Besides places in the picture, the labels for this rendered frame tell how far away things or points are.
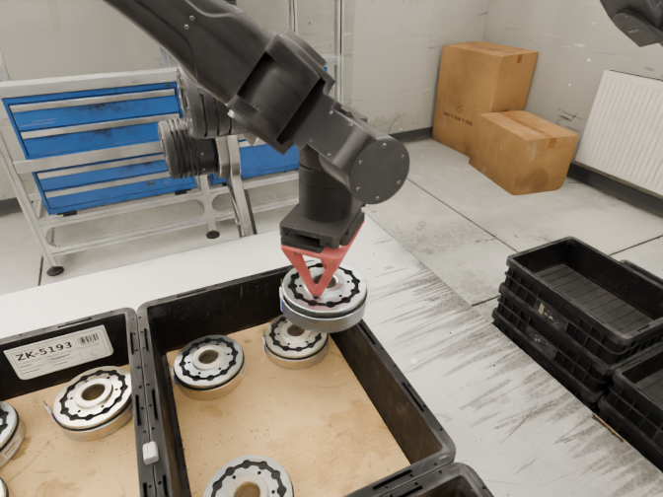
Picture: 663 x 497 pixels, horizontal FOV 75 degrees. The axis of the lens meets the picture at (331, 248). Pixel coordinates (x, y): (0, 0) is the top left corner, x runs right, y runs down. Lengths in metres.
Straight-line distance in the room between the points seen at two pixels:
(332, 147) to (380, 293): 0.74
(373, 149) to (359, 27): 3.29
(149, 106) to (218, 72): 2.01
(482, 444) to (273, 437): 0.36
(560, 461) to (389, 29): 3.33
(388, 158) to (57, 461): 0.56
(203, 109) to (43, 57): 2.36
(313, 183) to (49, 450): 0.50
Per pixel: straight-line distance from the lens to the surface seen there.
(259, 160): 2.56
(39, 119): 2.38
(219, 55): 0.35
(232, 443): 0.64
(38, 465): 0.72
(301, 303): 0.49
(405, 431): 0.60
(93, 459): 0.69
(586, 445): 0.89
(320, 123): 0.37
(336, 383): 0.69
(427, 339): 0.95
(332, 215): 0.44
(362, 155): 0.34
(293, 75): 0.38
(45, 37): 3.17
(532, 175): 3.30
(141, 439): 0.55
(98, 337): 0.74
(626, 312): 1.58
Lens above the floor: 1.36
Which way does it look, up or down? 34 degrees down
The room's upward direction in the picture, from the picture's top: straight up
